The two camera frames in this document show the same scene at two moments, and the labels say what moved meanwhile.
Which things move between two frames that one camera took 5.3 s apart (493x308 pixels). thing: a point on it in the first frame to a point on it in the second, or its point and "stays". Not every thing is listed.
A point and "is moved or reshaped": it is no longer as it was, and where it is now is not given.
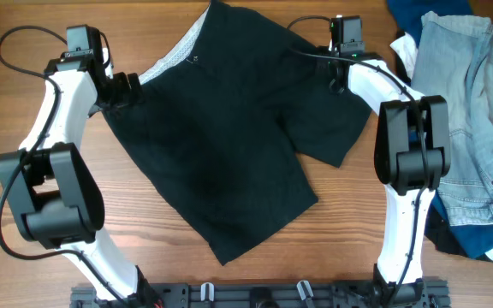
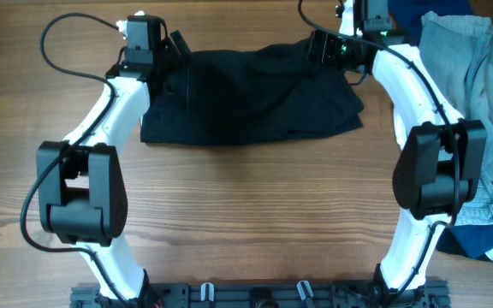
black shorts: [218, 123] is moved or reshaped
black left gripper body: [119, 94] to [168, 58]
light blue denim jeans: [460, 60] stays
